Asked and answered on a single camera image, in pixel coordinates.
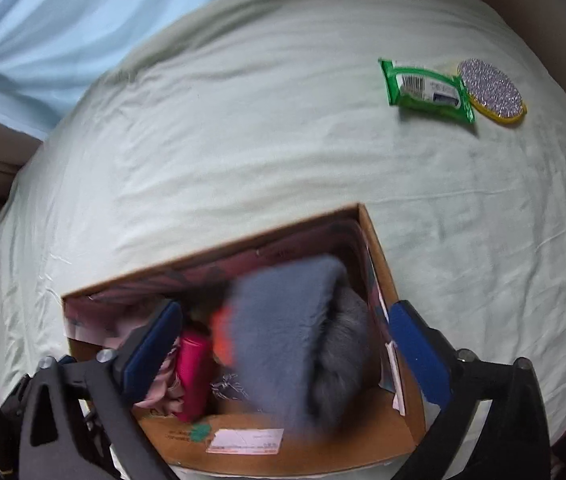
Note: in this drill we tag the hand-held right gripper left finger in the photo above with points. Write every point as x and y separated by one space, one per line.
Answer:
150 355

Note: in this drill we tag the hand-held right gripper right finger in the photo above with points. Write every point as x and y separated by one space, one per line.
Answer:
415 355

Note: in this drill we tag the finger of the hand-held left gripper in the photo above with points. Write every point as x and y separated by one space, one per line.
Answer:
67 360

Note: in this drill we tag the pink cloth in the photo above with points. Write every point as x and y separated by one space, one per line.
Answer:
165 385

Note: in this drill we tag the pink pouch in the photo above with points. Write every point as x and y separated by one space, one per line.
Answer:
194 375

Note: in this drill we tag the cardboard box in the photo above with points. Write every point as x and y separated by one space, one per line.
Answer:
378 265

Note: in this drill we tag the blue-grey fuzzy sock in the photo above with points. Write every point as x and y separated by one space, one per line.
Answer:
288 330

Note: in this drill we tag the bed with light green sheet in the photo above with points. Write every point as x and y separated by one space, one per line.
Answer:
263 150

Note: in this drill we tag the green wet wipes packet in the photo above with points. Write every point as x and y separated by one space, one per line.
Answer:
428 91

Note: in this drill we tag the round glitter compact mirror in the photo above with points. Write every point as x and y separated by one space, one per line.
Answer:
495 90

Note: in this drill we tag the light blue hanging cloth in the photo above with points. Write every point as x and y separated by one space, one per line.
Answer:
63 25

